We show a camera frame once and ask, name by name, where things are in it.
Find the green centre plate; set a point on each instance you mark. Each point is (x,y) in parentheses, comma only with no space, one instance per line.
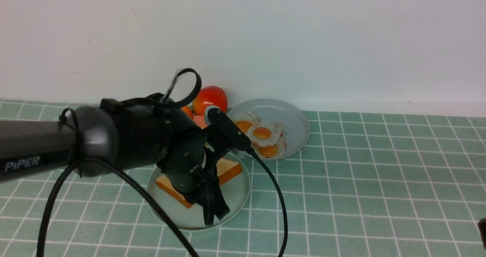
(236,192)

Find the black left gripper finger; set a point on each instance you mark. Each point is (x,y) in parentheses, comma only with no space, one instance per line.
(207,203)
(221,208)

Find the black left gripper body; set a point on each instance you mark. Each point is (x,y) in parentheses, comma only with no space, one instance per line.
(170,139)

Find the orange fruit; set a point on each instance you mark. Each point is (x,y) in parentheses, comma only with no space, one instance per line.
(188,111)

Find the grey egg plate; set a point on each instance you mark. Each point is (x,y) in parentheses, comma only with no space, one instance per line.
(296,128)

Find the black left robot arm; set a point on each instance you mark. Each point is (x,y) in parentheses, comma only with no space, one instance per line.
(31,147)

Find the red tomato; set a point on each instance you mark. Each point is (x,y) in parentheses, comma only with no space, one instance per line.
(210,96)

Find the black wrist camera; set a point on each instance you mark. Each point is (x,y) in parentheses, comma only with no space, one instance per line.
(222,131)

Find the fried egg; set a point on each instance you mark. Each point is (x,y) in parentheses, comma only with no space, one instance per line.
(270,152)
(245,120)
(265,134)

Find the salmon foam cube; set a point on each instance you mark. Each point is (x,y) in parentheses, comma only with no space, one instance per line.
(199,120)

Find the toast slice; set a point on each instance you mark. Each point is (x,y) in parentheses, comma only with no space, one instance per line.
(226,170)

